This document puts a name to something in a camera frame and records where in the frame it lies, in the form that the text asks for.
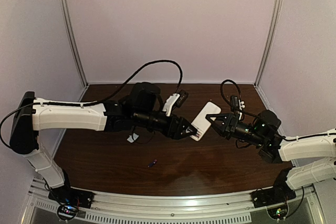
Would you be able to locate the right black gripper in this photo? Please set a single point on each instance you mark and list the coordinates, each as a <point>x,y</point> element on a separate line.
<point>231,125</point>

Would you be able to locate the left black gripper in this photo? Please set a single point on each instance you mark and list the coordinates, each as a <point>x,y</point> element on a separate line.
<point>174,126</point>

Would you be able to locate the white remote control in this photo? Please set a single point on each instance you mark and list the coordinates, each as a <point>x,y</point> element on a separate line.
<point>200,122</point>

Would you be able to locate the white battery cover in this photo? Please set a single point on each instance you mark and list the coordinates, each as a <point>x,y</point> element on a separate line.
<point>132,138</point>

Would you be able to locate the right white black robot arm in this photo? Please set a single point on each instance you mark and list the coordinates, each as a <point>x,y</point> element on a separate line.
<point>276,149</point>

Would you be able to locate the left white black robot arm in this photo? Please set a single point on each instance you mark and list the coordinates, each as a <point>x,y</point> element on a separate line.
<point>143,107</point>

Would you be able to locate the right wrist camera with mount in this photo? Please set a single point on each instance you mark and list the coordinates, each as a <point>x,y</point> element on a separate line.
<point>237,103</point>

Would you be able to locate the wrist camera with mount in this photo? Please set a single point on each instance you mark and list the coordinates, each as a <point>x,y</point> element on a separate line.
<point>237,103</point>
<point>174,101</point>

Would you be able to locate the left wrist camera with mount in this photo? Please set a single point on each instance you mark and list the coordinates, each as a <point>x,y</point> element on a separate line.
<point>174,101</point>

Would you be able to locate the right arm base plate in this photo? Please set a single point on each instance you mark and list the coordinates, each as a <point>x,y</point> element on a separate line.
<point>271,196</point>

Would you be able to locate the right aluminium frame post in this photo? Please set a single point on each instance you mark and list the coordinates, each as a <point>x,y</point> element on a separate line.
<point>269,41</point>

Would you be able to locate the aluminium frame post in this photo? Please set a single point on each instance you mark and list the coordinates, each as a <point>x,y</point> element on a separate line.
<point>72,42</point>
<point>269,41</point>

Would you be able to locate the front aluminium rail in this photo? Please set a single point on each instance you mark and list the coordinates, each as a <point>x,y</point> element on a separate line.
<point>222,208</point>

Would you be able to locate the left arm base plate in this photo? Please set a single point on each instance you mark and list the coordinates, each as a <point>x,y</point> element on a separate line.
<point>71,196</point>

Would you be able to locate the left aluminium frame post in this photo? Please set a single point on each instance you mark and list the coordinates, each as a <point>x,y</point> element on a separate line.
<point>72,42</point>

